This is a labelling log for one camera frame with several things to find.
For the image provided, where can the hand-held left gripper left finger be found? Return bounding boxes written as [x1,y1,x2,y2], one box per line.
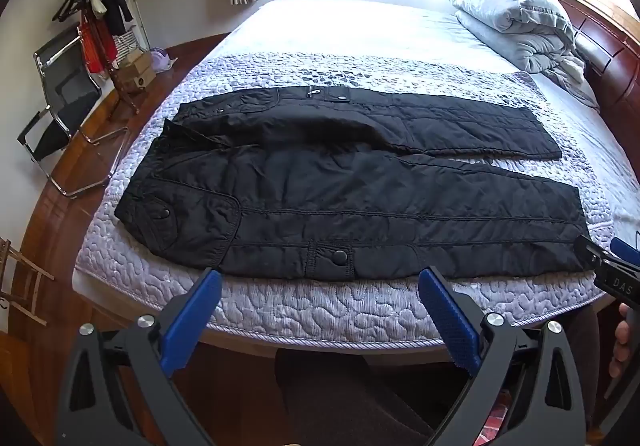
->
[56,268,223,446]

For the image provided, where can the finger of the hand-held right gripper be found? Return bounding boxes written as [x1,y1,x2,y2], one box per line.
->
[612,237,640,263]
[574,236,608,273]

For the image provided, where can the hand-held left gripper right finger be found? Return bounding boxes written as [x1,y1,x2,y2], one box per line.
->
[417,267,586,446]

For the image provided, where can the black quilted pants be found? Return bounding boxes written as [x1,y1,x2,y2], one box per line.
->
[114,86,593,281]

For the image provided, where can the person's right hand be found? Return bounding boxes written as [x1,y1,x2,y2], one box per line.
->
[610,302,632,377]

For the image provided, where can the small wooden stand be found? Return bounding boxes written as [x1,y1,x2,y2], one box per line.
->
[0,238,56,327]

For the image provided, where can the wooden headboard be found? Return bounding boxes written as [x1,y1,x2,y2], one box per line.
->
[547,0,640,161]

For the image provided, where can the cardboard boxes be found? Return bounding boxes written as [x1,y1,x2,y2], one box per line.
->
[117,48,156,94]

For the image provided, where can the wooden coat rack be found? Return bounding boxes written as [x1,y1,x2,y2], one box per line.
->
[52,0,142,115]

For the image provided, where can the folded grey duvet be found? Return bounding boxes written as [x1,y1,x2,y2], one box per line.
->
[440,0,601,113]

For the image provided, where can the small purple white object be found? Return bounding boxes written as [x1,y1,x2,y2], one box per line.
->
[150,48,179,72]

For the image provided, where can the white drying rack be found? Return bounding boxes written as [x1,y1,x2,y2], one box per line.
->
[112,0,151,62]

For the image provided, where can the red hanging garment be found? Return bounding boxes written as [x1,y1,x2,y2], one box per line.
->
[80,16,120,74]

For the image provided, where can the bed with quilted lilac cover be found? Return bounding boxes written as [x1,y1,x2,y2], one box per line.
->
[72,0,640,357]

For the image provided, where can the black clothes hangers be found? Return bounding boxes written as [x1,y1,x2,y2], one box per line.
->
[52,0,92,22]

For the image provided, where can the black chrome frame chair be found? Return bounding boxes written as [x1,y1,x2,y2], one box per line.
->
[17,28,132,199]

